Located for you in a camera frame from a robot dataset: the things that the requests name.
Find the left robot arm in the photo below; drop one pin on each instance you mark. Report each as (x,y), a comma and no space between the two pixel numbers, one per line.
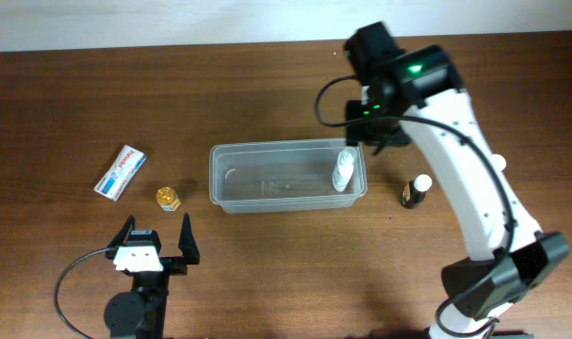
(140,311)

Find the clear plastic container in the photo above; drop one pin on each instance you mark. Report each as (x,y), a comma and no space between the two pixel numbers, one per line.
(280,176)

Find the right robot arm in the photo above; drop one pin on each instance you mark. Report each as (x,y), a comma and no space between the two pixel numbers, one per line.
(420,98)

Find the white Panadol box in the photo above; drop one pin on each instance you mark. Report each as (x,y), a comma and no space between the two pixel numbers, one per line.
(120,173)

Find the orange tube white cap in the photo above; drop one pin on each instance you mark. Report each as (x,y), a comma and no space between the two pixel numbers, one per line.
(498,161)

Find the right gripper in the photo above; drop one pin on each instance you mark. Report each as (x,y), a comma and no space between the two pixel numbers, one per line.
(377,137)

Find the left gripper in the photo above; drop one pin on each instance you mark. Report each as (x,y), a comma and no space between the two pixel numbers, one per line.
(171,265)

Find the white dropper bottle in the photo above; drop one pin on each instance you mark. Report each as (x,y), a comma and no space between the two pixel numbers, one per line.
(344,168)

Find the dark bottle white cap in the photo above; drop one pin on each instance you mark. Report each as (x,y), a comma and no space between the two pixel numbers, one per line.
(415,191)

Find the gold lid small jar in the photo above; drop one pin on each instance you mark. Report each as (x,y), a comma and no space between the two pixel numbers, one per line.
(167,199)

